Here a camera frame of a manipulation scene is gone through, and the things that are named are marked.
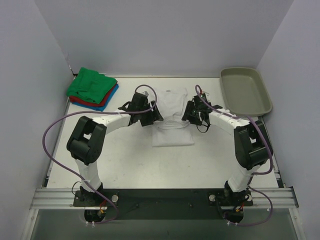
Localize blue t shirt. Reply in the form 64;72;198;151
69;84;119;112

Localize white t shirt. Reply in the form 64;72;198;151
151;87;194;148

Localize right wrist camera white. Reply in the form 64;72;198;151
201;91;210;99

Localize green t shirt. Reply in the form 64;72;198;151
66;67;118;99

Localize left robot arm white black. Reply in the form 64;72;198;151
66;92;164;206

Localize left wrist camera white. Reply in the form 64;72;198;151
142;91;149;97

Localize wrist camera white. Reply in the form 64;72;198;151
142;91;149;97
201;91;210;99

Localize aluminium rail profile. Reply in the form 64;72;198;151
30;187;299;210

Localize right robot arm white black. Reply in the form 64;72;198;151
181;93;273;195

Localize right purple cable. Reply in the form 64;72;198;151
194;84;275;227

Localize red t shirt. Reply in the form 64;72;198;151
76;83;117;104

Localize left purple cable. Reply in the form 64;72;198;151
41;84;158;225

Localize grey plastic tray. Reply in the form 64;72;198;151
220;67;273;117

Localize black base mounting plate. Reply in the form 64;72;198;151
73;188;253;222

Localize purple cable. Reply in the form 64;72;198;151
194;84;275;227
41;84;158;225

